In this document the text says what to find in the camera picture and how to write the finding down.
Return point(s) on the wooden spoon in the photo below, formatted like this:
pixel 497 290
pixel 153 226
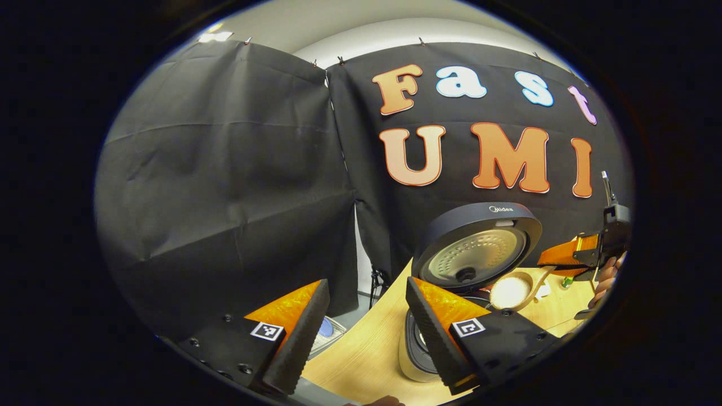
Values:
pixel 538 282

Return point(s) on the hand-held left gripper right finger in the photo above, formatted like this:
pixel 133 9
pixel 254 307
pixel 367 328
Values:
pixel 434 332

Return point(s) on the ceiling light panel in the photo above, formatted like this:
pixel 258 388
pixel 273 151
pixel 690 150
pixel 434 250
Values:
pixel 214 37

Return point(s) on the small white rice portion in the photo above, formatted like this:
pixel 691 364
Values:
pixel 510 292

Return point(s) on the blue white floor object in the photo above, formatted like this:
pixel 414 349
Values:
pixel 327 332

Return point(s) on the black silver rice cooker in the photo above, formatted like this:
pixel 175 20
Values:
pixel 479 217

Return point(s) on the green drink bottle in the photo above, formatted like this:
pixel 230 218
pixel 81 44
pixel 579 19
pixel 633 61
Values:
pixel 566 282

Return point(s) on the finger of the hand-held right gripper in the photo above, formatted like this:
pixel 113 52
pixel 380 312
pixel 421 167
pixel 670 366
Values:
pixel 564 255

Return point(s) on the black backdrop stand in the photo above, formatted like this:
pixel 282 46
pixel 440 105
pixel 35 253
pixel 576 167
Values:
pixel 379 285

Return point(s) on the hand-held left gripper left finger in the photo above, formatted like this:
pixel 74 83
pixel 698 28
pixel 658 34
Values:
pixel 299 338

